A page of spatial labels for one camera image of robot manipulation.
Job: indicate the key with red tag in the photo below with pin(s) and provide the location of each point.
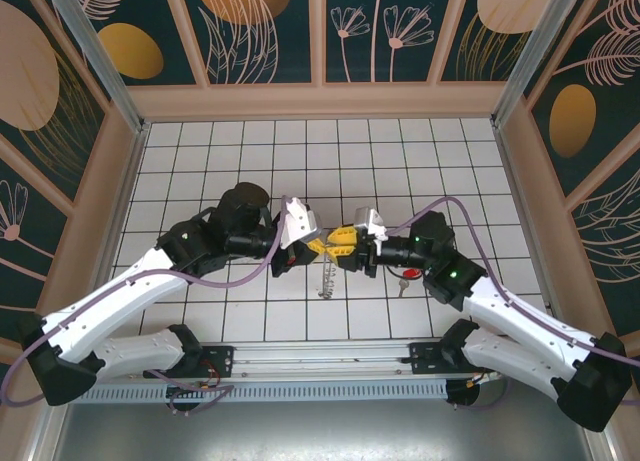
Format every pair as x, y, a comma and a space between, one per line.
411, 273

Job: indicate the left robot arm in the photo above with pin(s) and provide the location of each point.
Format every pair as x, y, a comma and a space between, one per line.
110, 301

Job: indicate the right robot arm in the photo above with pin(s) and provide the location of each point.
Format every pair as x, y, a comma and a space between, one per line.
520, 326

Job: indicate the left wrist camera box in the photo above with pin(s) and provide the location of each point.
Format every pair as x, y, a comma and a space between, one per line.
300, 223

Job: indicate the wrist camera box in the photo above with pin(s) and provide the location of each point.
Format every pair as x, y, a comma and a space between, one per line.
300, 223
369, 221

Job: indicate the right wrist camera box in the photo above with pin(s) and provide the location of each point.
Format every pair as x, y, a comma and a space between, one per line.
369, 221

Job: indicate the aluminium mounting rail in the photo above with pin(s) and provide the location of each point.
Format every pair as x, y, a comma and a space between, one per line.
320, 353

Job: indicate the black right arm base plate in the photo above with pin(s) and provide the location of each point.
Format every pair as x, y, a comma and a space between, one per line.
425, 356

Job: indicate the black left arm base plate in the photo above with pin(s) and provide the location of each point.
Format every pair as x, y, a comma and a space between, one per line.
220, 358

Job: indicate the aluminium frame post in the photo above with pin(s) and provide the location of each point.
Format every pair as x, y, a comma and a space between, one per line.
102, 61
614, 448
42, 436
537, 56

